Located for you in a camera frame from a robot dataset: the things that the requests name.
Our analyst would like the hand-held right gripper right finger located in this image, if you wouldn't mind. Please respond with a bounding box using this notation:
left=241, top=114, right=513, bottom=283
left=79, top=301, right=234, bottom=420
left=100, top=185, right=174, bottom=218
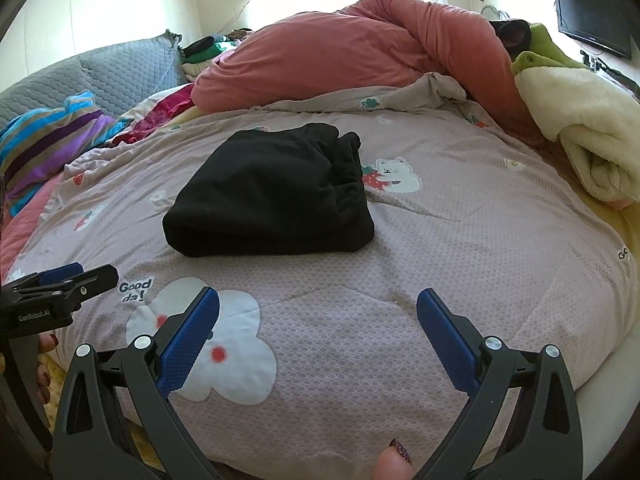
left=415, top=288, right=584, bottom=480

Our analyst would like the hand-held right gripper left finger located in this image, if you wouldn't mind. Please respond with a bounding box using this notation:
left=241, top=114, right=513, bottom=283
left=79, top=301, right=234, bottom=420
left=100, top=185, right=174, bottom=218
left=51, top=286, right=222, bottom=480

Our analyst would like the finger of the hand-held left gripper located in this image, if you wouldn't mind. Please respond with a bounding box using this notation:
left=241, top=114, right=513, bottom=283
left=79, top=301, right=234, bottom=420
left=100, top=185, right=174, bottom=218
left=7, top=262, right=83, bottom=287
left=0, top=265, right=119, bottom=311

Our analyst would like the black sweater with orange cuffs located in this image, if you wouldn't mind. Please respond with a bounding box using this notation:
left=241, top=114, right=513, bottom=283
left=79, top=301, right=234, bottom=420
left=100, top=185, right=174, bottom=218
left=162, top=122, right=376, bottom=257

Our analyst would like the stack of folded clothes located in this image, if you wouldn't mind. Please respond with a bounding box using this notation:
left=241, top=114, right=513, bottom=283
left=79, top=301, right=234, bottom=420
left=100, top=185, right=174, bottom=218
left=179, top=30, right=251, bottom=81

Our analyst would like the person's left hand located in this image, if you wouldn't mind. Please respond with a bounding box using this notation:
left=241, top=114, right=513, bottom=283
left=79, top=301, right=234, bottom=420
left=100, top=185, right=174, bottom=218
left=35, top=332, right=60, bottom=408

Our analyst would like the person's right hand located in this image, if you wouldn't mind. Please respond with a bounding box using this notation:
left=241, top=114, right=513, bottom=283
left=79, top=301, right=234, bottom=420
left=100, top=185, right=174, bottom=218
left=372, top=437, right=416, bottom=480

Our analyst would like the pale printed quilt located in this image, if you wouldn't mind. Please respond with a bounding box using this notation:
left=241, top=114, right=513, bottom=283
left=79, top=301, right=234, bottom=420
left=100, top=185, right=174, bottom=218
left=5, top=80, right=633, bottom=476

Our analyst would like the striped pillow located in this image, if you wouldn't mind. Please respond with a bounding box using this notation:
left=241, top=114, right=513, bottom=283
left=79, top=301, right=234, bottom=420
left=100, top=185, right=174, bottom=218
left=0, top=90, right=118, bottom=201

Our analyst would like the dark red garment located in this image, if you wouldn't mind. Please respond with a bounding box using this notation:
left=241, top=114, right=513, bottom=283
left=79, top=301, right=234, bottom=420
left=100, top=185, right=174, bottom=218
left=112, top=82, right=196, bottom=146

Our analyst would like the grey quilted headboard cushion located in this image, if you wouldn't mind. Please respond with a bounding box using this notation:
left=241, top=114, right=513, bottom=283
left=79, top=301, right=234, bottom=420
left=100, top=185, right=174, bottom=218
left=0, top=30, right=188, bottom=131

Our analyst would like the cream fleece blanket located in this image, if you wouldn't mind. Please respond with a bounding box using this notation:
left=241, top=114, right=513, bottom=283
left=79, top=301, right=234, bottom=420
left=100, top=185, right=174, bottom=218
left=514, top=62, right=640, bottom=203

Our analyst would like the salmon pink comforter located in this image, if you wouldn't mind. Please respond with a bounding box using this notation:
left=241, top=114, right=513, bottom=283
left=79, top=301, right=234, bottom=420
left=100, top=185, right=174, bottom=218
left=191, top=0, right=551, bottom=146

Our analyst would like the green garment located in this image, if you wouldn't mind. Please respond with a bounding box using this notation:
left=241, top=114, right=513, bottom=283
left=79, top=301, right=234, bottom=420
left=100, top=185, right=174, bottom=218
left=510, top=22, right=591, bottom=78

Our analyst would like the dark brown garment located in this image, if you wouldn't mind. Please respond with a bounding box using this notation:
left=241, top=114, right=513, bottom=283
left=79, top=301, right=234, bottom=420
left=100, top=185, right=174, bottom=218
left=487, top=19, right=533, bottom=58

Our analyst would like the black television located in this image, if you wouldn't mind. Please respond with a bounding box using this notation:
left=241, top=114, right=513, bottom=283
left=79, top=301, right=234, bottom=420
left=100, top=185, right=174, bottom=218
left=552, top=0, right=633, bottom=59

